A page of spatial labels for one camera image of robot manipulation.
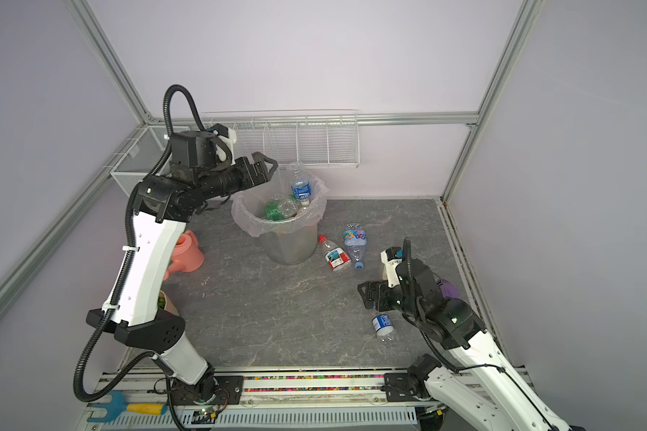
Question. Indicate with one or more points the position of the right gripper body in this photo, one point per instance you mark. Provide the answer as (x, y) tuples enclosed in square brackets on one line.
[(391, 299)]

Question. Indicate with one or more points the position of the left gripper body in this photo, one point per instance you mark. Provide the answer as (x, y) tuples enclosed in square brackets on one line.
[(243, 175)]

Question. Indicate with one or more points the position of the small blue-cap water bottle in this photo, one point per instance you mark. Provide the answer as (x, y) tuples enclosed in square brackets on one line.
[(384, 328)]

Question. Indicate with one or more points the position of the Pocari Sweat bottle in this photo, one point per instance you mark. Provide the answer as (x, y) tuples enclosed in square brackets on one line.
[(300, 187)]

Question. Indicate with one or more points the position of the green soda bottle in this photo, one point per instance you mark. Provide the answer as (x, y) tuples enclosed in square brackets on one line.
[(272, 211)]

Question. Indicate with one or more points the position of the red white label bottle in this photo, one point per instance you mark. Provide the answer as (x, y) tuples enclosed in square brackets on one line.
[(335, 256)]

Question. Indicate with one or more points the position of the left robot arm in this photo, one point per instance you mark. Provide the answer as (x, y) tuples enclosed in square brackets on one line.
[(197, 165)]

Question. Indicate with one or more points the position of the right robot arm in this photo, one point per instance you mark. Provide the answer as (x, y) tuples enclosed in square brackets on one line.
[(466, 370)]

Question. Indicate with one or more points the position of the clear plastic bin liner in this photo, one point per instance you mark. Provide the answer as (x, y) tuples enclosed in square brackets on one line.
[(249, 206)]

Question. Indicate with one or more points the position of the grey mesh trash bin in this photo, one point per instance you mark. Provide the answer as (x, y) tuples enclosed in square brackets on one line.
[(291, 248)]

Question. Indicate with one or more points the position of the green label lime bottle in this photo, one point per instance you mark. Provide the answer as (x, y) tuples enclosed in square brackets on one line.
[(289, 207)]

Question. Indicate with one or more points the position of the colourful label blue-cap bottle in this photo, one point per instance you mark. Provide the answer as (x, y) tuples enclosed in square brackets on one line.
[(356, 244)]

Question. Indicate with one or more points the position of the pink watering can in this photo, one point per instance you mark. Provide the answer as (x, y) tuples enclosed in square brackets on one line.
[(186, 256)]

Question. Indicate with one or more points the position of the small white mesh basket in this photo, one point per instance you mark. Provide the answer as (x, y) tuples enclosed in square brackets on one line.
[(141, 153)]

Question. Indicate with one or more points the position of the bowl of green plant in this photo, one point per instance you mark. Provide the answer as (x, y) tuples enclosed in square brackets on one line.
[(166, 304)]

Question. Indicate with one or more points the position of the blue yellow garden fork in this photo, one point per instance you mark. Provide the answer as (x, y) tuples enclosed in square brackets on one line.
[(118, 405)]

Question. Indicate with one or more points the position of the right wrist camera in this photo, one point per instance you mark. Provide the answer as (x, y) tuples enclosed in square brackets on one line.
[(391, 258)]

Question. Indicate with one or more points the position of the long white wire basket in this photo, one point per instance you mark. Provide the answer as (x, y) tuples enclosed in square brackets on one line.
[(315, 138)]

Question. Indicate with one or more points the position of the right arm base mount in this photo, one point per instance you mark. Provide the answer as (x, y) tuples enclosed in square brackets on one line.
[(401, 387)]

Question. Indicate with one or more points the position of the white slotted cable duct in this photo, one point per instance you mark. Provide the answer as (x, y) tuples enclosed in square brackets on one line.
[(270, 418)]

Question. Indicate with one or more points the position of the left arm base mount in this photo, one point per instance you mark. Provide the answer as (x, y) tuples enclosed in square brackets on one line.
[(218, 390)]

